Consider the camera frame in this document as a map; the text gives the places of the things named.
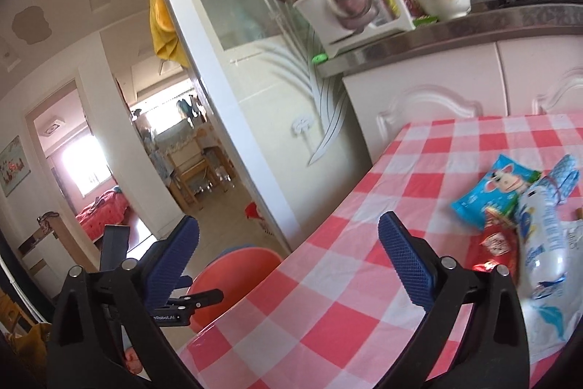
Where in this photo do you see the red floor scrap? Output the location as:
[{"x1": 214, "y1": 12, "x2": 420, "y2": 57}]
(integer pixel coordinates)
[{"x1": 244, "y1": 202, "x2": 269, "y2": 231}]

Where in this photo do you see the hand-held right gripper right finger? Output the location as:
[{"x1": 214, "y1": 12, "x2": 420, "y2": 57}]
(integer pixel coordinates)
[{"x1": 378, "y1": 212, "x2": 530, "y2": 389}]

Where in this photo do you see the framed wall picture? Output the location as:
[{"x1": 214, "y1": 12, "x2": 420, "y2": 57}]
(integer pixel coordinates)
[{"x1": 0, "y1": 136, "x2": 32, "y2": 197}]

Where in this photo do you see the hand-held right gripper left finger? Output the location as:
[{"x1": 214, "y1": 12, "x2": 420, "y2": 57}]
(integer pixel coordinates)
[{"x1": 48, "y1": 217, "x2": 201, "y2": 389}]

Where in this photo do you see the frosted glass sliding door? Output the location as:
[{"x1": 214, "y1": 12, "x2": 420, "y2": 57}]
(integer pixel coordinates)
[{"x1": 141, "y1": 0, "x2": 379, "y2": 253}]

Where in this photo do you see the red white checkered tablecloth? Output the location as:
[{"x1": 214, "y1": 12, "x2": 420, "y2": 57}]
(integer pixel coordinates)
[{"x1": 175, "y1": 111, "x2": 583, "y2": 389}]

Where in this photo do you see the metal ladle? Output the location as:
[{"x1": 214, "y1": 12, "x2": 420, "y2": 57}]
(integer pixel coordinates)
[{"x1": 325, "y1": 0, "x2": 381, "y2": 30}]

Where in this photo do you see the white blue plastic wrapper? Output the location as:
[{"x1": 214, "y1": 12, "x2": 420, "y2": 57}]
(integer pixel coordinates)
[{"x1": 528, "y1": 275, "x2": 583, "y2": 367}]

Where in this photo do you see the white kitchen cabinet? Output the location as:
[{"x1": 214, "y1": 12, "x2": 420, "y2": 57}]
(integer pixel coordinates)
[{"x1": 341, "y1": 40, "x2": 583, "y2": 164}]

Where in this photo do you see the tall white plastic bottle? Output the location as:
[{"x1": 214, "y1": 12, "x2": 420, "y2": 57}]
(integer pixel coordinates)
[{"x1": 517, "y1": 179, "x2": 568, "y2": 296}]

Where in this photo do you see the grey kitchen countertop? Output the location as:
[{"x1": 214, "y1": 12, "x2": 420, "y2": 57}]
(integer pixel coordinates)
[{"x1": 316, "y1": 1, "x2": 583, "y2": 77}]

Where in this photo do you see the red bed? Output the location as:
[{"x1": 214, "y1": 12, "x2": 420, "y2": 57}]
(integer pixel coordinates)
[{"x1": 75, "y1": 186, "x2": 130, "y2": 241}]

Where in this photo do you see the red snack wrapper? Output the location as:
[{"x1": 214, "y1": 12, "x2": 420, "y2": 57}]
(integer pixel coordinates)
[{"x1": 471, "y1": 207, "x2": 520, "y2": 276}]

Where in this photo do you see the white side cabinet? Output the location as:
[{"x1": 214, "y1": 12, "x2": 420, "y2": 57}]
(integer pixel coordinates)
[{"x1": 18, "y1": 211, "x2": 101, "y2": 280}]

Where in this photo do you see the wooden chair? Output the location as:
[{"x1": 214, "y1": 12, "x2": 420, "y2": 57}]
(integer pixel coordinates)
[{"x1": 168, "y1": 138, "x2": 238, "y2": 207}]

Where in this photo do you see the red round stool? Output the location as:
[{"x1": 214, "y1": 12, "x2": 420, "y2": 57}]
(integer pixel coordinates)
[{"x1": 187, "y1": 247, "x2": 283, "y2": 335}]

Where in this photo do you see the yellow hanging cloth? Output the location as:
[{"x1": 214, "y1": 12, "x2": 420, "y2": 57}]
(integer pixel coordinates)
[{"x1": 149, "y1": 0, "x2": 189, "y2": 68}]

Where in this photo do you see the blue snack packet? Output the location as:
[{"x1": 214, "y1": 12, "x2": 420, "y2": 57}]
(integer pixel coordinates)
[{"x1": 451, "y1": 154, "x2": 543, "y2": 230}]

